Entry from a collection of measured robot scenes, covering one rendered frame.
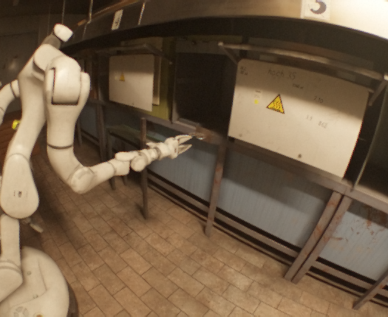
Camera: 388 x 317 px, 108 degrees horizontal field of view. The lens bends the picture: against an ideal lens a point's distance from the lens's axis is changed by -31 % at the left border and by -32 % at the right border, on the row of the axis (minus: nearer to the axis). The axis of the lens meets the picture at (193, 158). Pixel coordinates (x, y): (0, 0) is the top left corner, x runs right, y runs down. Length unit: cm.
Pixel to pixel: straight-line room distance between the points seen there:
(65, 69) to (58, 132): 16
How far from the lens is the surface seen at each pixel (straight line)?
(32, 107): 73
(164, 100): 153
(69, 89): 52
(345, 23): 77
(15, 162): 73
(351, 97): 92
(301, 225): 137
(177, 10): 107
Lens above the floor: 128
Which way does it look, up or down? 26 degrees down
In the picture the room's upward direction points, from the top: 6 degrees clockwise
